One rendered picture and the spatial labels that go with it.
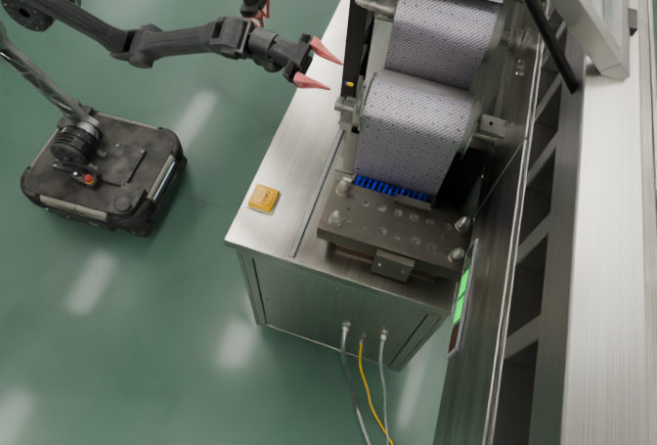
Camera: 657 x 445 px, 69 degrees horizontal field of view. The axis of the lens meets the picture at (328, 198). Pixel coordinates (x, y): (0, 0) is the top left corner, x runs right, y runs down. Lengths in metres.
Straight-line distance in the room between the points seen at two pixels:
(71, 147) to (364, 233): 1.50
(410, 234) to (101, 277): 1.61
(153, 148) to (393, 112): 1.55
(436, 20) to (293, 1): 2.37
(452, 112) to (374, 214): 0.34
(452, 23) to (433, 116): 0.24
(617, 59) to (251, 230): 0.99
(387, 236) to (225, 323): 1.17
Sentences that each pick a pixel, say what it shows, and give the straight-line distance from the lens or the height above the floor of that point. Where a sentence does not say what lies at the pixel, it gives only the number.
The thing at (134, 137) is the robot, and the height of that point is 0.24.
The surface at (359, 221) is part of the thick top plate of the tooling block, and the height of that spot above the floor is 1.03.
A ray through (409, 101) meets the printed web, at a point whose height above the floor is 1.31.
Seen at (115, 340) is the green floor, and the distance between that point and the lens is 2.35.
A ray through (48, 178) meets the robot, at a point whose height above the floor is 0.24.
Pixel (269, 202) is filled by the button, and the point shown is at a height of 0.92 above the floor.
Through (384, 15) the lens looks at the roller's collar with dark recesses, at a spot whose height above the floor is 1.34.
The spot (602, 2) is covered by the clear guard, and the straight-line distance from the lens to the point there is 0.88.
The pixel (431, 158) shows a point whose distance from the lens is 1.22.
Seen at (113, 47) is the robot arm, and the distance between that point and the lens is 1.47.
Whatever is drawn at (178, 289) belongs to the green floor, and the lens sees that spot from 2.35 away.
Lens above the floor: 2.14
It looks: 59 degrees down
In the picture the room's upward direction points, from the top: 6 degrees clockwise
